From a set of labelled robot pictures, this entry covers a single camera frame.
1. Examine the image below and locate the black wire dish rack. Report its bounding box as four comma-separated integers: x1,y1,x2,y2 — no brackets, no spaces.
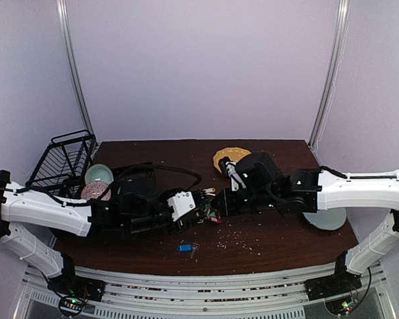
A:
25,130,96,199

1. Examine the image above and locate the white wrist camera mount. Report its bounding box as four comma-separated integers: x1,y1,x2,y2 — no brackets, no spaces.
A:
167,191,196,221
225,161,243,191

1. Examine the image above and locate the blue tag key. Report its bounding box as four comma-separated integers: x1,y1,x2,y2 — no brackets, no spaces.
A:
176,243,200,259

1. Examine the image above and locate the teal floral plate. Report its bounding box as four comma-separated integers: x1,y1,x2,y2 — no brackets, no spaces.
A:
303,208,346,231

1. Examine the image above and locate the yellow tag key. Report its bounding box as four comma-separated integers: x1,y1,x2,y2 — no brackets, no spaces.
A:
203,188,215,195

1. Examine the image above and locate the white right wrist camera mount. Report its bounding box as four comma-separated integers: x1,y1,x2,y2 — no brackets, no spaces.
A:
225,161,243,191

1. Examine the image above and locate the teal bowl in stand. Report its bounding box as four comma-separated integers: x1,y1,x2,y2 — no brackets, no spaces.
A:
84,163,114,184

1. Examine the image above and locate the left aluminium corner post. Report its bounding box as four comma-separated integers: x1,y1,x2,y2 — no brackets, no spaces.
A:
56,0,94,133

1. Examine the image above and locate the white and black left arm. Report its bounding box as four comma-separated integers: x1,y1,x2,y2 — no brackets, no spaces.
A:
0,170,209,295

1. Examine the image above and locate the yellow polka dot plate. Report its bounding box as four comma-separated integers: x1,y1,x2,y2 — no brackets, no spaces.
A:
213,148,253,175

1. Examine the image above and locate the red tag key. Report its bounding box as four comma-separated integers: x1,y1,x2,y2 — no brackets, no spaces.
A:
207,213,221,224

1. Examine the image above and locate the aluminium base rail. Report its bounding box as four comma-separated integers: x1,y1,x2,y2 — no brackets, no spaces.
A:
19,262,386,319

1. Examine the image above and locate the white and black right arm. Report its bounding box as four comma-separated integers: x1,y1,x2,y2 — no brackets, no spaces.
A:
211,152,399,294

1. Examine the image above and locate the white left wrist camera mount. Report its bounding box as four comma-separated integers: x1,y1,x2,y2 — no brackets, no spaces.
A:
167,191,196,221

